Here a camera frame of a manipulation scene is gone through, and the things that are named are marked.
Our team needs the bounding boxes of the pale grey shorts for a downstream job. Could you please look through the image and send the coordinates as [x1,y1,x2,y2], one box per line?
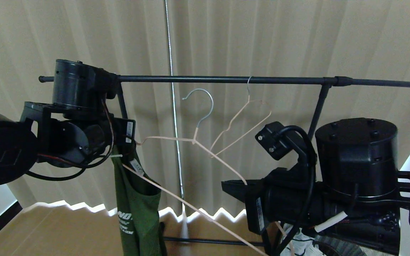
[281,227,316,256]

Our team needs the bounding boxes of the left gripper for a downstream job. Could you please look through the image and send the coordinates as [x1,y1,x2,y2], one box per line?
[46,118,136,168]

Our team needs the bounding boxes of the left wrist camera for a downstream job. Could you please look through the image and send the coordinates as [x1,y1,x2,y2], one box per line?
[99,69,119,100]

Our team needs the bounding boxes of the white laundry basket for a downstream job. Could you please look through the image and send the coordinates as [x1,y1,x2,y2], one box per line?
[310,234,366,256]

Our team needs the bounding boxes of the black clothes rack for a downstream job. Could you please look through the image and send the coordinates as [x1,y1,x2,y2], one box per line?
[38,74,410,256]

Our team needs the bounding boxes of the beige curtain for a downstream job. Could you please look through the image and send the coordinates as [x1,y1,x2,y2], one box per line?
[0,0,410,223]

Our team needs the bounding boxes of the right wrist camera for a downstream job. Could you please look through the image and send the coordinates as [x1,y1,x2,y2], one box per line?
[255,121,316,178]

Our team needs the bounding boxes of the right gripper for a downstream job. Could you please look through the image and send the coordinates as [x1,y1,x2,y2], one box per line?
[246,167,401,250]

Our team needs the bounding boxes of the pink clothes hanger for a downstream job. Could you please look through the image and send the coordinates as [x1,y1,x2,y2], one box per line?
[121,88,295,256]
[210,76,273,158]

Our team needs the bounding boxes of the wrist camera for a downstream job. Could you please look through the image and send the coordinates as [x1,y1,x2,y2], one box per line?
[99,69,119,100]
[255,121,316,178]

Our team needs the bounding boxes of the green printed T-shirt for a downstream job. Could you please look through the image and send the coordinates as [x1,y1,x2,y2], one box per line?
[111,149,167,256]

